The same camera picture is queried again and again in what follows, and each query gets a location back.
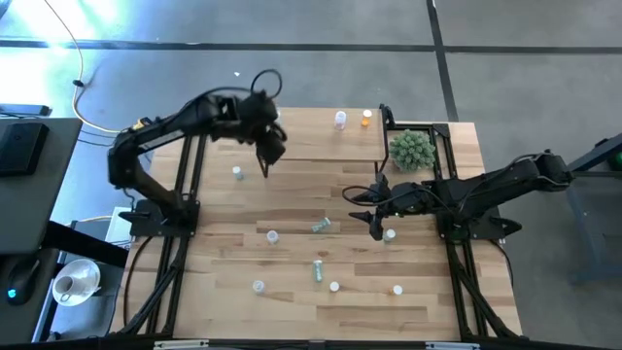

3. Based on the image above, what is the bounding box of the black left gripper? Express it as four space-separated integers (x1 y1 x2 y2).
235 91 288 180

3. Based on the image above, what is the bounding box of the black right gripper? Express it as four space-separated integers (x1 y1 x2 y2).
347 182 430 224

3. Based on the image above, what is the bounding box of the potted green plant grey pot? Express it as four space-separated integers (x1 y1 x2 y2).
388 128 437 173

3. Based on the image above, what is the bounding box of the white coffee cup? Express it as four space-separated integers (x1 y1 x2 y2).
53 274 82 301

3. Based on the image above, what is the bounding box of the dark grey desk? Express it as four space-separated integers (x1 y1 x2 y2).
0 116 84 257

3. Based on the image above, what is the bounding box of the black computer mouse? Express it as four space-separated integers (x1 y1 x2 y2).
4 256 43 307

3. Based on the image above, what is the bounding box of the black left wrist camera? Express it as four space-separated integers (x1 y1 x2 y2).
256 129 289 165

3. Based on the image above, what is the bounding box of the wooden shelf black metal frame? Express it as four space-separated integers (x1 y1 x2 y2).
256 100 397 177

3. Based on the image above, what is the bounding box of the black aluminium rig frame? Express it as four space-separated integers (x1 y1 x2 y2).
109 119 524 350

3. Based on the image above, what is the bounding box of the yellow power cable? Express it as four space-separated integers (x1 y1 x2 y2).
43 0 142 135

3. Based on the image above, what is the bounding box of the dark blue table frame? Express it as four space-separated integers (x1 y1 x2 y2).
534 130 622 288

